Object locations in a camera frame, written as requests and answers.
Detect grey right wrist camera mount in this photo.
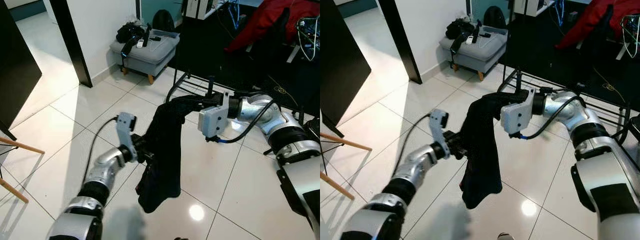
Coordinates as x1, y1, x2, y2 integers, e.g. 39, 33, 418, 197
500, 89, 536, 137
197, 91, 231, 141

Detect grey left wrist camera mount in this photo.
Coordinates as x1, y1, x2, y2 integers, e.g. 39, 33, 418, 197
116, 112, 139, 162
429, 108, 451, 160

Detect red cloth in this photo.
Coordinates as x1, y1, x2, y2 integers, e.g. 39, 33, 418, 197
225, 0, 320, 53
555, 0, 640, 50

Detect dark wooden table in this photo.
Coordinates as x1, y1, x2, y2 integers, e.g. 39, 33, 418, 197
0, 0, 43, 141
320, 0, 373, 136

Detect white chair wooden legs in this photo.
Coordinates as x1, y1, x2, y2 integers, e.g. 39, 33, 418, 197
320, 131, 373, 201
0, 135, 46, 203

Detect grey ottoman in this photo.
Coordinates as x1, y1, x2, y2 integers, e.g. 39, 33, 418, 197
110, 29, 181, 85
440, 27, 508, 82

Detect black camera bag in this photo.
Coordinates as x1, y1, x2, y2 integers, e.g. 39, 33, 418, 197
116, 21, 151, 71
445, 19, 478, 66

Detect pale green hanger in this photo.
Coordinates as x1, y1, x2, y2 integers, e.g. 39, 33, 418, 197
295, 17, 320, 62
620, 14, 640, 60

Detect black shirt white print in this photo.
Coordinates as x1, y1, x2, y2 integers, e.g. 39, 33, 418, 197
459, 90, 531, 210
135, 94, 226, 215

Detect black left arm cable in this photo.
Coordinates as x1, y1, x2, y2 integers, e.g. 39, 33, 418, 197
392, 112, 434, 181
82, 116, 120, 188

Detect white box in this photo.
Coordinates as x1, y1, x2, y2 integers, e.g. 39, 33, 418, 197
182, 0, 221, 21
512, 0, 551, 16

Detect black metal clothes rack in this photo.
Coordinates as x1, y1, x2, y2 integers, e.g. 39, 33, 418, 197
165, 0, 320, 166
497, 0, 640, 146

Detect white low table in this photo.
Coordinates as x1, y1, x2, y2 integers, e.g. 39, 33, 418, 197
615, 42, 632, 62
286, 44, 302, 64

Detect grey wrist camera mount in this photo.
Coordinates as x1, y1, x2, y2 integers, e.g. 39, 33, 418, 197
197, 91, 231, 141
429, 108, 451, 160
500, 89, 536, 137
116, 112, 139, 162

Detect black backpack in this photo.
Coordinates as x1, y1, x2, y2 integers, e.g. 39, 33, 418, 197
152, 9, 176, 32
482, 6, 507, 30

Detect black door frame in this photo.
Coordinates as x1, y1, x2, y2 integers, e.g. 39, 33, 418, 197
377, 0, 423, 85
49, 0, 93, 88

